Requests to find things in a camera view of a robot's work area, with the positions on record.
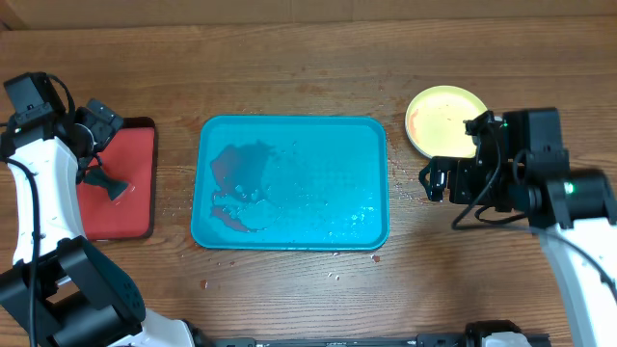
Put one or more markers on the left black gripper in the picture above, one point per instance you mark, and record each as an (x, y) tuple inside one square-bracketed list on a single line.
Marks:
[(105, 128)]

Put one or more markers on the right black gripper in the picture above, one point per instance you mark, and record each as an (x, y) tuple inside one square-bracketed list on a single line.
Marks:
[(450, 178)]

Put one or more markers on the yellow-green plate with red stain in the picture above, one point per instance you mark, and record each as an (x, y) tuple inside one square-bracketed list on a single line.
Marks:
[(435, 121)]

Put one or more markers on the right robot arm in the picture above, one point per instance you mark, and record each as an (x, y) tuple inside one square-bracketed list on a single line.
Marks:
[(521, 171)]

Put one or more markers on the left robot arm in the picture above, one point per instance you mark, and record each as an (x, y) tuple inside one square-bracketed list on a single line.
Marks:
[(61, 289)]

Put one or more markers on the dark red tray with water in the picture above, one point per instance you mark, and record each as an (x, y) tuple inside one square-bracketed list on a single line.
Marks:
[(130, 157)]

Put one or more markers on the teal plastic serving tray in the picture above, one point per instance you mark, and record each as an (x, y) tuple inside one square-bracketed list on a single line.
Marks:
[(291, 183)]

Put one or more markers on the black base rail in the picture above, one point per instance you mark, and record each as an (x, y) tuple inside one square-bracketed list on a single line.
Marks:
[(476, 334)]

